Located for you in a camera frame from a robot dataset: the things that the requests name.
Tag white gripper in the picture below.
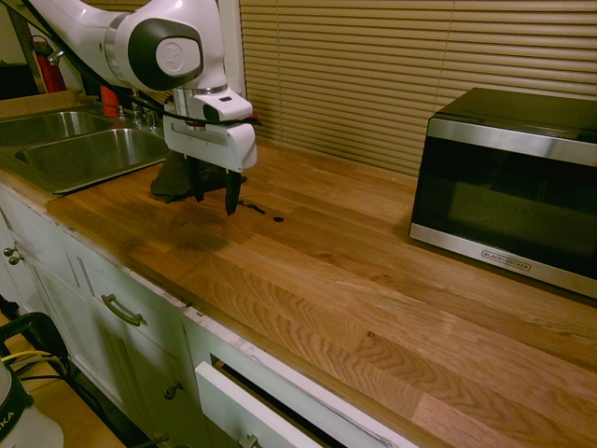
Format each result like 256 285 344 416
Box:
162 115 259 217

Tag dark brown cloth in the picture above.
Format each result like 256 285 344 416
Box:
147 151 249 205

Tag long dark liquid spill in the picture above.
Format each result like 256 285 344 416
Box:
236 199 267 217

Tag stainless steel double sink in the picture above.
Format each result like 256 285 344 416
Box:
0 105 172 195

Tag orange spray bottle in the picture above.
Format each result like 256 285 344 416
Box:
99 84 120 118

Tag white kitchen cabinet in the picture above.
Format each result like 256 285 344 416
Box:
0 180 421 448

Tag wide beige window blind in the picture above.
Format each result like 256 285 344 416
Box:
239 0 597 179

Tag red fire extinguisher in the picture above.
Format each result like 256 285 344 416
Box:
30 35 67 95

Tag chrome kitchen faucet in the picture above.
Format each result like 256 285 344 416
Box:
46 49 162 130

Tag open white drawer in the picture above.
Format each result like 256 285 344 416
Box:
194 359 374 448

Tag black box appliance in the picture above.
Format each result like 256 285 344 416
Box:
0 62 39 102

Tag black steel microwave oven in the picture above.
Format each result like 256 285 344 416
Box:
409 87 597 300

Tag white device with black band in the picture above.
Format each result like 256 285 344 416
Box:
0 357 65 448

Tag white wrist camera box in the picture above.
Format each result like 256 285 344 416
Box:
201 94 255 126

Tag white window frame post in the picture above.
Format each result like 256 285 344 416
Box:
217 0 244 97

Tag metal bar cabinet handle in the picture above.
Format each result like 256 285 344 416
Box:
101 293 145 327

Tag black metal stand frame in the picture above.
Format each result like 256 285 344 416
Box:
0 309 72 377

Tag yellow cable bundle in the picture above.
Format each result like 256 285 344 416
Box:
0 348 62 371

